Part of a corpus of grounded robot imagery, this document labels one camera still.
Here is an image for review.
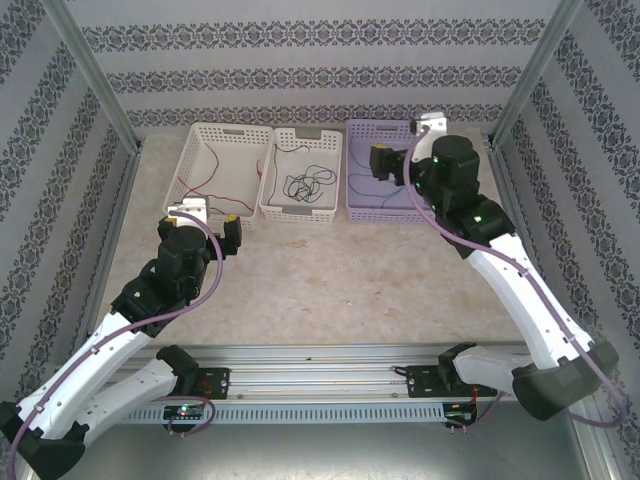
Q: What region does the tangle of coloured wires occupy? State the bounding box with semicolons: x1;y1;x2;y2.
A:
348;172;404;209

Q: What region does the purple plastic basket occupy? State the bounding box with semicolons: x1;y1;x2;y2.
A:
344;118;441;225

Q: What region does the wide white plastic basket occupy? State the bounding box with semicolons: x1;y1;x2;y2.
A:
162;121;275;232

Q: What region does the left controller circuit board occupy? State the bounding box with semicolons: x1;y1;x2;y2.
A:
162;403;207;422

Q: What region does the controller circuit board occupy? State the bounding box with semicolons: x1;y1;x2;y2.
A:
443;399;480;426
162;403;207;422

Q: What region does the grey sheet metal panel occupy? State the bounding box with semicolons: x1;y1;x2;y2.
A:
49;419;604;480

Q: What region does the right controller circuit board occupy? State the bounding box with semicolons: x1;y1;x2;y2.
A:
443;399;480;426

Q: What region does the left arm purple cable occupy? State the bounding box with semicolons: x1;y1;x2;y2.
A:
8;209;224;480

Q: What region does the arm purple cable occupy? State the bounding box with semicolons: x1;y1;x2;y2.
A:
8;209;224;480
404;127;626;431

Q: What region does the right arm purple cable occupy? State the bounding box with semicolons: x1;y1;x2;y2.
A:
404;127;626;431

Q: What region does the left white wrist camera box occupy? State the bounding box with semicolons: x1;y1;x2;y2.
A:
166;197;209;224

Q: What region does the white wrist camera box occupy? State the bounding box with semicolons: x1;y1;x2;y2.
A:
166;197;209;224
409;112;449;164

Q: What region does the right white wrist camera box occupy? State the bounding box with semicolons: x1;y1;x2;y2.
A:
409;112;449;164

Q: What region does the white basket with grey handles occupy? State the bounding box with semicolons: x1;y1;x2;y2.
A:
258;127;346;224

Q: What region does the left aluminium side rail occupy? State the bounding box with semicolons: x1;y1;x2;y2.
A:
79;147;144;341

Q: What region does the right aluminium corner post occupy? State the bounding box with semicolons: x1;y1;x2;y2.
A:
487;0;584;146

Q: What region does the aluminium corner post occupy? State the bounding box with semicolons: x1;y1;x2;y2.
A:
487;0;584;146
42;0;144;151

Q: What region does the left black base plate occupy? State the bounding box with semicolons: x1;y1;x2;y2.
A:
140;367;231;401

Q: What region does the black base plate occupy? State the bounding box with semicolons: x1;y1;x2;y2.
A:
405;363;499;400
140;367;231;401

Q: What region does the aluminium mounting rail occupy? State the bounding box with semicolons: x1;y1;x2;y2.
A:
47;342;596;401

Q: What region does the slotted grey cable duct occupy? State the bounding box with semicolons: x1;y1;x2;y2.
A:
122;402;446;424

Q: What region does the left aluminium corner post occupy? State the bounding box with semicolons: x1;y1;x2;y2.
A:
42;0;144;151

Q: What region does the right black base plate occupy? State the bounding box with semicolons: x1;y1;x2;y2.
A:
405;363;499;400

